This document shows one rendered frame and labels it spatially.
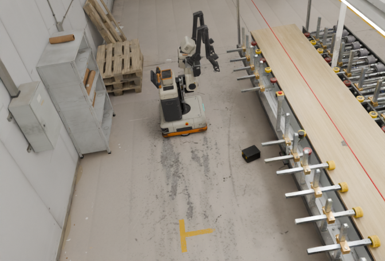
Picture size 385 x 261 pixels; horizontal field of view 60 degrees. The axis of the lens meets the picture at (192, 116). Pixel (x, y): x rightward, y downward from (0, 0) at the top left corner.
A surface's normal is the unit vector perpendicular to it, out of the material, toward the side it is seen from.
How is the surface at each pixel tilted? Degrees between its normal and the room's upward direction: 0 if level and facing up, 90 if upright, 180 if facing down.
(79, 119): 90
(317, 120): 0
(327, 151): 0
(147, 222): 0
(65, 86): 90
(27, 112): 90
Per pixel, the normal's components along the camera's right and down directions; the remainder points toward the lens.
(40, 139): 0.11, 0.63
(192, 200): -0.12, -0.76
